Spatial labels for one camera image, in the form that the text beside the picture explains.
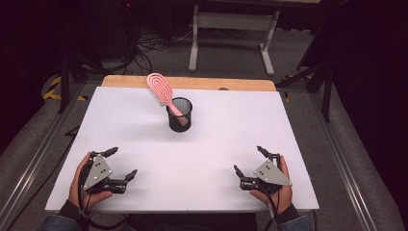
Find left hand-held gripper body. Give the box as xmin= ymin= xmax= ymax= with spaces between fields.
xmin=80 ymin=150 xmax=127 ymax=195

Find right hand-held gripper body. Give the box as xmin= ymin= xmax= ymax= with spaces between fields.
xmin=240 ymin=152 xmax=293 ymax=194

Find black mesh pen holder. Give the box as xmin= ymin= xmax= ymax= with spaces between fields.
xmin=166 ymin=96 xmax=194 ymax=133

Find pink hairbrush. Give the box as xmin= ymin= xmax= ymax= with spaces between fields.
xmin=145 ymin=72 xmax=191 ymax=127

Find person's right hand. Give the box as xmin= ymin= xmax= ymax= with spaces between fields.
xmin=249 ymin=155 xmax=293 ymax=215

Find person's left hand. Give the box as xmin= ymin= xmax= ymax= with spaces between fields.
xmin=67 ymin=152 xmax=114 ymax=212

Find black metal stand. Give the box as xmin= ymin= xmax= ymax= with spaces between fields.
xmin=276 ymin=59 xmax=335 ymax=123
xmin=57 ymin=52 xmax=109 ymax=115

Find yellow black hazard tape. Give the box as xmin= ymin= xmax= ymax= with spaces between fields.
xmin=42 ymin=74 xmax=89 ymax=102

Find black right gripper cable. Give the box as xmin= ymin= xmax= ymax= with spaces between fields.
xmin=259 ymin=184 xmax=281 ymax=231

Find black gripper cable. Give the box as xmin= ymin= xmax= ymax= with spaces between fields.
xmin=259 ymin=184 xmax=281 ymax=231
xmin=77 ymin=162 xmax=130 ymax=231

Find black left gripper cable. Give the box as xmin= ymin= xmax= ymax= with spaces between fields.
xmin=77 ymin=162 xmax=130 ymax=231

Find aluminium rail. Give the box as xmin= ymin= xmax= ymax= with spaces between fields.
xmin=307 ymin=91 xmax=381 ymax=231
xmin=0 ymin=82 xmax=85 ymax=231

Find tangle of floor cables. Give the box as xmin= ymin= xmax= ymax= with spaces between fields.
xmin=119 ymin=27 xmax=195 ymax=75

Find white metal frame desk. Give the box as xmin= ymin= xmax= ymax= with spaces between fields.
xmin=188 ymin=3 xmax=281 ymax=77

